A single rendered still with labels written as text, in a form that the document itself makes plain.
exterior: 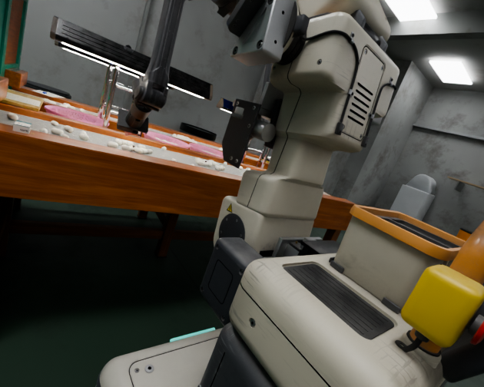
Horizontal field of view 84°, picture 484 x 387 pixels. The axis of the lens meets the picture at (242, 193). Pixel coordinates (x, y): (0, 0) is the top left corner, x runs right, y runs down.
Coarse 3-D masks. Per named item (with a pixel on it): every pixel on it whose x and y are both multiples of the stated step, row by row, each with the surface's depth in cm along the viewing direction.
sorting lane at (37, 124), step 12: (0, 120) 88; (12, 120) 92; (24, 120) 98; (36, 120) 104; (48, 132) 93; (72, 132) 105; (144, 144) 130; (156, 156) 116; (168, 156) 125; (180, 156) 134; (228, 168) 149
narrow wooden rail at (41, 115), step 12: (0, 108) 99; (12, 108) 101; (24, 108) 104; (48, 120) 108; (60, 120) 110; (72, 120) 115; (96, 132) 118; (108, 132) 121; (120, 132) 126; (156, 144) 133; (168, 144) 140; (192, 156) 146; (204, 156) 149; (252, 168) 170
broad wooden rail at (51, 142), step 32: (0, 128) 72; (0, 160) 72; (32, 160) 76; (64, 160) 80; (96, 160) 84; (128, 160) 89; (160, 160) 99; (0, 192) 75; (32, 192) 79; (64, 192) 83; (96, 192) 88; (128, 192) 93; (160, 192) 99; (192, 192) 106; (224, 192) 114; (320, 224) 158
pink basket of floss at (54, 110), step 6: (48, 108) 125; (54, 108) 129; (60, 108) 132; (66, 108) 135; (60, 114) 116; (72, 114) 137; (84, 114) 140; (78, 120) 118; (84, 120) 140; (96, 120) 141; (102, 120) 140
